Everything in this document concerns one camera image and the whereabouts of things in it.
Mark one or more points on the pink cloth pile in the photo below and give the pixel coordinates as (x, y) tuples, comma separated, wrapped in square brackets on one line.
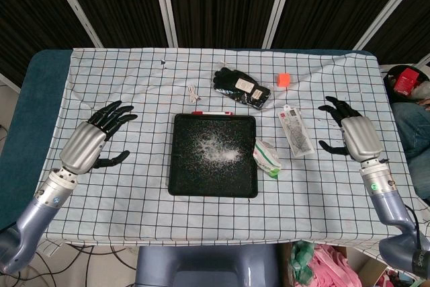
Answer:
[(329, 267)]

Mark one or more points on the dark ribbed partition panel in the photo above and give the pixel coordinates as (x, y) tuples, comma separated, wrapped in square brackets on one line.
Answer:
[(27, 14), (336, 4), (410, 25), (117, 4), (225, 4)]

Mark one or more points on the white partition post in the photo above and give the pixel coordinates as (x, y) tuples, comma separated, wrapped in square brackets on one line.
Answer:
[(74, 4), (386, 8), (279, 4), (164, 4)]

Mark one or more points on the black square tray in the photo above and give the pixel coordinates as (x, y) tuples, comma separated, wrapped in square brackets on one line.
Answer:
[(188, 179)]

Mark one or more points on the red carton box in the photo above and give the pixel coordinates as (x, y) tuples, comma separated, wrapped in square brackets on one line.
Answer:
[(406, 80)]

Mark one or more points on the orange cube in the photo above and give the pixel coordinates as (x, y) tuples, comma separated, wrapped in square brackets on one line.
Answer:
[(284, 80)]

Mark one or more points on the white black checkered tablecloth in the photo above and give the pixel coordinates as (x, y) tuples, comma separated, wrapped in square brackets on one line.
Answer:
[(117, 199)]

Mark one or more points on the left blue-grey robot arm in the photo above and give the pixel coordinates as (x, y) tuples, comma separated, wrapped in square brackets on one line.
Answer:
[(33, 213)]

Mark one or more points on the green cloth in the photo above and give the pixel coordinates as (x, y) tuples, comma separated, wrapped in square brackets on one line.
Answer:
[(300, 260)]

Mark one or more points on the black gloves pair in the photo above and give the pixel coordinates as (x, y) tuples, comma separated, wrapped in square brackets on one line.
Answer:
[(235, 82)]

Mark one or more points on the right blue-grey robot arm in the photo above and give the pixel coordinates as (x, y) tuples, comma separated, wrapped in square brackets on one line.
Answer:
[(389, 206)]

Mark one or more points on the clear flat package red label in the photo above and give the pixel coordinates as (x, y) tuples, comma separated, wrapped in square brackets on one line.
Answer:
[(295, 132)]

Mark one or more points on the blue-grey robot torso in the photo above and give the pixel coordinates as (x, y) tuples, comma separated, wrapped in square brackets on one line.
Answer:
[(201, 263)]

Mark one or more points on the cardboard box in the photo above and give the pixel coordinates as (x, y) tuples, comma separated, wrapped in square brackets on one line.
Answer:
[(366, 268)]

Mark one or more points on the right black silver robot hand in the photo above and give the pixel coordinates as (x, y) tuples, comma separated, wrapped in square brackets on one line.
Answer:
[(361, 135)]

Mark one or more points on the red white pen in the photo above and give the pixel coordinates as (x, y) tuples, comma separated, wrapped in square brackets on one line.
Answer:
[(211, 112)]

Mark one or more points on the green white packet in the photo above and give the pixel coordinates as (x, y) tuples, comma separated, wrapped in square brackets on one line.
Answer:
[(267, 159)]

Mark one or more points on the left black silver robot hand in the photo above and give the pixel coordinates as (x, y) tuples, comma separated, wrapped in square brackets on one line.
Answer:
[(82, 146)]

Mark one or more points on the blue jeans leg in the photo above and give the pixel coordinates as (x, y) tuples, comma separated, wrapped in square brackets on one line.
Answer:
[(413, 125)]

